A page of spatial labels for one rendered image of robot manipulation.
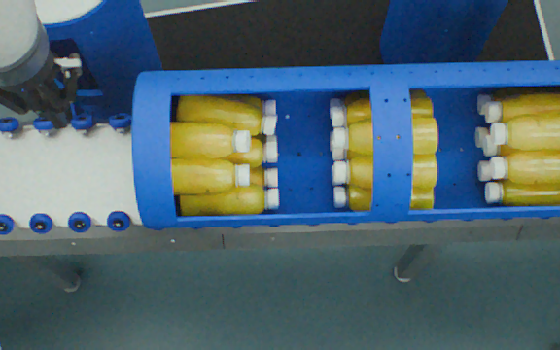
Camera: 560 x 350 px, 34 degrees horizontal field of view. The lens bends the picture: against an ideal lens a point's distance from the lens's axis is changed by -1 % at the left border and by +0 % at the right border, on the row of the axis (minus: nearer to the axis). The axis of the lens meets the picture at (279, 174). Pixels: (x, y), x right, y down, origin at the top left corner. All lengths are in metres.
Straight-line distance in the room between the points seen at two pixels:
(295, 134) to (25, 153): 0.54
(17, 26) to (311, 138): 0.98
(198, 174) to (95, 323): 1.20
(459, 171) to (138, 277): 1.23
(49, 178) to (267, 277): 1.02
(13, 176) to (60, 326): 0.95
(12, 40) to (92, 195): 0.95
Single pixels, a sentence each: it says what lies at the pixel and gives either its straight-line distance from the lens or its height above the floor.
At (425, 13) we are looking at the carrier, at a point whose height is 0.64.
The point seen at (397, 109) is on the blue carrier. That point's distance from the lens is 1.55.
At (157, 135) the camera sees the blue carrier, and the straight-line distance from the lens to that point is 1.54.
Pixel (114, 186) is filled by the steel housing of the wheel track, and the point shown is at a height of 0.93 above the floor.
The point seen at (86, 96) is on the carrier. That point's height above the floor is 0.62.
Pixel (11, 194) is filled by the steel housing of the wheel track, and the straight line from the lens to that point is 1.89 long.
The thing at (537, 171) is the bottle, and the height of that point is 1.12.
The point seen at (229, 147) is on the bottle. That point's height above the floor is 1.15.
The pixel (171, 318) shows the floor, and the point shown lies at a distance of 2.72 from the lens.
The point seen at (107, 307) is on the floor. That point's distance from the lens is 2.75.
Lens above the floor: 2.69
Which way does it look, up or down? 75 degrees down
